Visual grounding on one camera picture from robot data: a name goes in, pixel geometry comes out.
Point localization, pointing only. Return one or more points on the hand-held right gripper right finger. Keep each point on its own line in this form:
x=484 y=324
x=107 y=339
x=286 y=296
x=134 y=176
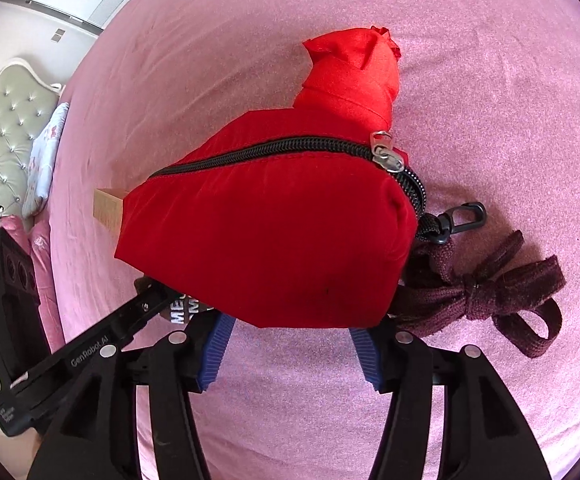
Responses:
x=367 y=355

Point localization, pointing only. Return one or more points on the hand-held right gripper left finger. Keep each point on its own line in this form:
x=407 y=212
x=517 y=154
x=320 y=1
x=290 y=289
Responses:
x=215 y=355

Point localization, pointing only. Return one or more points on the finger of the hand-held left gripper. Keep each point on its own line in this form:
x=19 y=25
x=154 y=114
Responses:
x=157 y=296

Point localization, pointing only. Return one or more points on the dark lettered sock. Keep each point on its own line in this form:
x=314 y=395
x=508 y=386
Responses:
x=182 y=313

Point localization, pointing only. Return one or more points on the red zip bag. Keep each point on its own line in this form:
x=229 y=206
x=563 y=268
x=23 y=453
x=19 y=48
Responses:
x=270 y=235

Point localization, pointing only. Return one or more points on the pink pillow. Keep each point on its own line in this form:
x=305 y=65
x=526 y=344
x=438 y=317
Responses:
x=45 y=270

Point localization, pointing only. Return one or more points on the brown cardboard box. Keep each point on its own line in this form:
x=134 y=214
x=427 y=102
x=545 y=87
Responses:
x=107 y=210

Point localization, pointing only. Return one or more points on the light blue printed pillow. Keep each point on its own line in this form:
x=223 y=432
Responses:
x=45 y=160

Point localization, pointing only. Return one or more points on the grey tufted headboard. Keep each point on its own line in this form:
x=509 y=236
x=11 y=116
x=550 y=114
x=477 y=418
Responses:
x=0 y=150

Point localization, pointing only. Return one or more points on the black snap clip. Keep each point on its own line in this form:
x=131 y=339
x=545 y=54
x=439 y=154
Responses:
x=457 y=220

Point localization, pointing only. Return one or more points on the pink bed sheet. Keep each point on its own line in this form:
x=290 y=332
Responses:
x=470 y=110

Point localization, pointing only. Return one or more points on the wall switch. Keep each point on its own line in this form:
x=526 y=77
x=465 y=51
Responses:
x=58 y=34

